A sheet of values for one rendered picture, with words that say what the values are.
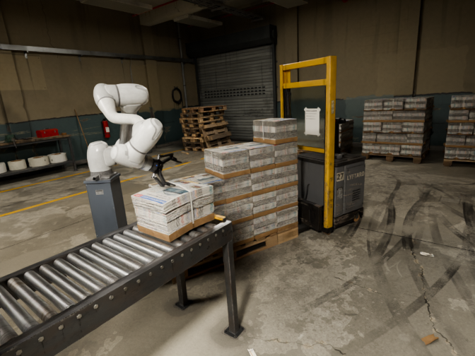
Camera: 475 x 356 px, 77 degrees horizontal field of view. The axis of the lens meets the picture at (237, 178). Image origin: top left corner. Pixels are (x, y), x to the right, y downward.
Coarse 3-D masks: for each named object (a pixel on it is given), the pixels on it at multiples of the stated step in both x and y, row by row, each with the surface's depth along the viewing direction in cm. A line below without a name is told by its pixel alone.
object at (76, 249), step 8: (136, 224) 187; (112, 232) 177; (120, 232) 178; (96, 240) 168; (72, 248) 160; (80, 248) 160; (88, 248) 163; (56, 256) 152; (64, 256) 154; (32, 264) 146; (40, 264) 146; (48, 264) 148; (72, 264) 157; (16, 272) 140; (24, 272) 140; (0, 280) 134; (24, 280) 140; (48, 280) 149; (8, 288) 136; (32, 288) 143; (16, 296) 138
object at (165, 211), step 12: (144, 192) 171; (156, 192) 170; (168, 192) 168; (180, 192) 166; (144, 204) 162; (156, 204) 155; (168, 204) 155; (180, 204) 162; (144, 216) 168; (156, 216) 160; (168, 216) 156; (180, 216) 164; (156, 228) 164; (168, 228) 158
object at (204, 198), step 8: (176, 184) 183; (184, 184) 182; (192, 184) 182; (200, 184) 181; (208, 184) 182; (200, 192) 173; (208, 192) 178; (200, 200) 174; (208, 200) 179; (200, 208) 175; (208, 208) 180; (200, 216) 176
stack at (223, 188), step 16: (192, 176) 284; (208, 176) 280; (240, 176) 273; (256, 176) 282; (272, 176) 292; (224, 192) 266; (240, 192) 276; (272, 192) 296; (224, 208) 270; (240, 208) 279; (256, 208) 289; (272, 208) 300; (240, 224) 283; (256, 224) 293; (272, 224) 305; (240, 240) 287; (272, 240) 309; (208, 256) 272; (240, 256) 291
